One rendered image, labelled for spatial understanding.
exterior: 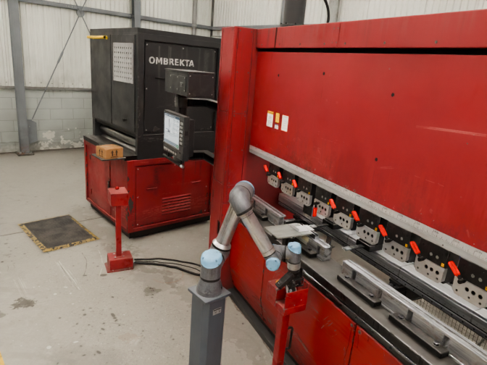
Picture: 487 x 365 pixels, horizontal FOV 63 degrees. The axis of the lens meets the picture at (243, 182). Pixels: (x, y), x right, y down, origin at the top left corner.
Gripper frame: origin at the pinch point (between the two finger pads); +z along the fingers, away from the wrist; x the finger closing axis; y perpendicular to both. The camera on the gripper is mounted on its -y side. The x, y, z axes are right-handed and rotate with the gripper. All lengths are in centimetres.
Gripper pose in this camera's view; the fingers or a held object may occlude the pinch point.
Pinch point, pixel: (289, 298)
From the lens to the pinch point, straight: 243.2
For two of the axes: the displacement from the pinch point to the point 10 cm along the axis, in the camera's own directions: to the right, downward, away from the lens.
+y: 8.8, -1.5, 4.4
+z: 0.0, 9.5, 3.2
